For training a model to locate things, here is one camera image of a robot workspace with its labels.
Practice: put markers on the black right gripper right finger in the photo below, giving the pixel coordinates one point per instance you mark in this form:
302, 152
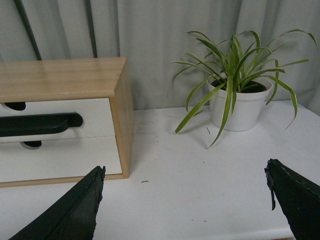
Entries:
298, 197

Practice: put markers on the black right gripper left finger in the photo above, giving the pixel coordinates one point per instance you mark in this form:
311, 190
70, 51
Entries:
73, 216

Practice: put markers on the white drawer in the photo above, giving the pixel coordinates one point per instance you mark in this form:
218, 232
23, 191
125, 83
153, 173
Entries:
96, 115
61, 158

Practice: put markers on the wooden drawer cabinet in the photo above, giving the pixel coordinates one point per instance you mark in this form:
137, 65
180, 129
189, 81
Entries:
73, 79

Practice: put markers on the white plant pot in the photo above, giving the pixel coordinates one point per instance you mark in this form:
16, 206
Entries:
246, 110

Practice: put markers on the green spider plant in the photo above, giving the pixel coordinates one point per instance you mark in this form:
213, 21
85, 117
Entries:
231, 67

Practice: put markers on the grey curtain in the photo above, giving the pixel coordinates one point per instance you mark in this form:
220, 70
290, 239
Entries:
153, 34

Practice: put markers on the black drawer handle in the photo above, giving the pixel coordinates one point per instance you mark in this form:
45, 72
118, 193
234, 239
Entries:
39, 124

